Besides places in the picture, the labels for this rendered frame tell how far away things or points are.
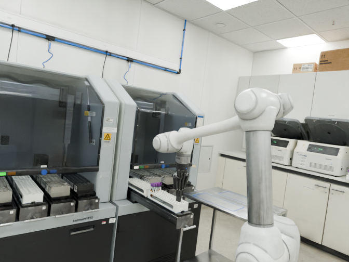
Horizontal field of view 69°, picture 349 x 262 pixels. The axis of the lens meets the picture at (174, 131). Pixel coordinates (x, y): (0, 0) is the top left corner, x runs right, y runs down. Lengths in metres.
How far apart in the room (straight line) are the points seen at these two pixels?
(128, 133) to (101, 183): 0.38
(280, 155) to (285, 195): 0.53
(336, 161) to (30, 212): 3.08
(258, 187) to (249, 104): 0.32
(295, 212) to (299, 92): 1.63
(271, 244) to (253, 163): 0.30
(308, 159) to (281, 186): 0.52
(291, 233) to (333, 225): 2.36
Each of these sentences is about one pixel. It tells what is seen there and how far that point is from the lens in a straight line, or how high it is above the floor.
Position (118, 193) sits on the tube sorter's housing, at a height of 0.79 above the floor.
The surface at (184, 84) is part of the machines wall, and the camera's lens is 3.61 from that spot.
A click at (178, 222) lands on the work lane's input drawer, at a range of 1.55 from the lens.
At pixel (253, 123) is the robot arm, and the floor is 1.38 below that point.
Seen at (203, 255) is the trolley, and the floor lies 0.28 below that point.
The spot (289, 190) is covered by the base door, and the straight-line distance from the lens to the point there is 3.72.
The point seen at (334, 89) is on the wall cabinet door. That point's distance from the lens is 3.86.
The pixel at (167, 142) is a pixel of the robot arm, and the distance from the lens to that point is 1.35.
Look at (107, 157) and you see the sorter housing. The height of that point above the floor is 1.05.
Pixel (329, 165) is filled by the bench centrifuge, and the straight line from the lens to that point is 3.52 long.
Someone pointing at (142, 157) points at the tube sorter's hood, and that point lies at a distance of 1.90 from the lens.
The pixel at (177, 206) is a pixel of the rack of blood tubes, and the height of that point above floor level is 0.86.
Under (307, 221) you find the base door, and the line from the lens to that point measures 3.69.
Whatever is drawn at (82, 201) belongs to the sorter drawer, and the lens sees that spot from 1.69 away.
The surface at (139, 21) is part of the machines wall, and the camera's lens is 3.28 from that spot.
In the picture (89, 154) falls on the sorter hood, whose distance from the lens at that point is 1.71.
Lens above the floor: 1.37
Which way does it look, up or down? 3 degrees down
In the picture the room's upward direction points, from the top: 7 degrees clockwise
